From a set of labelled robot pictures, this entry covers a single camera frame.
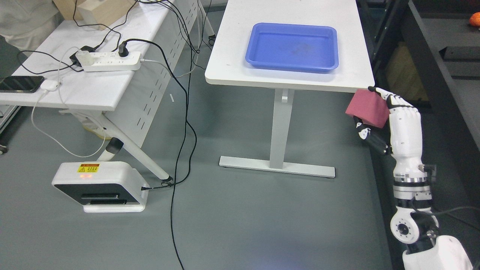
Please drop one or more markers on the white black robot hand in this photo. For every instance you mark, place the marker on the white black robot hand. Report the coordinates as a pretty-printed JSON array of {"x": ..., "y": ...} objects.
[{"x": 401, "y": 136}]

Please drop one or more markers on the pink foam block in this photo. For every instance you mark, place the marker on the pink foam block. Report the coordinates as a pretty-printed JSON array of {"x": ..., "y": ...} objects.
[{"x": 369, "y": 107}]

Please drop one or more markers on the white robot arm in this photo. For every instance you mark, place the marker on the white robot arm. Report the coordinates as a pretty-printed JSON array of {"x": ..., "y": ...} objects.
[{"x": 416, "y": 226}]

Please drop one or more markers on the black metal shelf right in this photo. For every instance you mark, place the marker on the black metal shelf right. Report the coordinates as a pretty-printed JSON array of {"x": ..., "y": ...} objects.
[{"x": 450, "y": 140}]

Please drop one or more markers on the blue plastic tray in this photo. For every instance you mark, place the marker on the blue plastic tray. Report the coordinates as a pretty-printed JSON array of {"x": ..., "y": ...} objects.
[{"x": 293, "y": 47}]

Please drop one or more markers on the light wooden block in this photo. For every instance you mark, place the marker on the light wooden block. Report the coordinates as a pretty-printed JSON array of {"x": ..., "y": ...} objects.
[{"x": 103, "y": 13}]

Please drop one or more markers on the orange round object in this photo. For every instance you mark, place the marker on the orange round object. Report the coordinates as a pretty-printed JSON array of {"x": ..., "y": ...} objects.
[{"x": 474, "y": 19}]

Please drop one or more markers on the white standing table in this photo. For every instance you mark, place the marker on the white standing table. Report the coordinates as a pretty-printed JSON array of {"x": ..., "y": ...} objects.
[{"x": 227, "y": 66}]

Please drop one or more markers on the white perforated desk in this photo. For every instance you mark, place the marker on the white perforated desk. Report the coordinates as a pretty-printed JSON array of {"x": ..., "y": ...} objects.
[{"x": 123, "y": 103}]

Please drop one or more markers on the white power strip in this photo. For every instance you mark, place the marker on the white power strip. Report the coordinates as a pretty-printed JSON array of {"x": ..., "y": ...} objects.
[{"x": 112, "y": 61}]

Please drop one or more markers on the white floor device box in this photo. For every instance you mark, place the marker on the white floor device box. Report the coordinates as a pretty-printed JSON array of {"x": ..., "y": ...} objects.
[{"x": 103, "y": 186}]

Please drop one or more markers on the black power adapter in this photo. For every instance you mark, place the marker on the black power adapter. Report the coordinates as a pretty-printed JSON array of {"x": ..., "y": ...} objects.
[{"x": 83, "y": 57}]

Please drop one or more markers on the cardboard box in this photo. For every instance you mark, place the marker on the cardboard box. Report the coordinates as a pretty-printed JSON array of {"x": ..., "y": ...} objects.
[{"x": 66, "y": 8}]

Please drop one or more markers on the black smartphone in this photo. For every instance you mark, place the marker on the black smartphone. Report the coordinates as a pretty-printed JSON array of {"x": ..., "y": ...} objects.
[{"x": 21, "y": 84}]

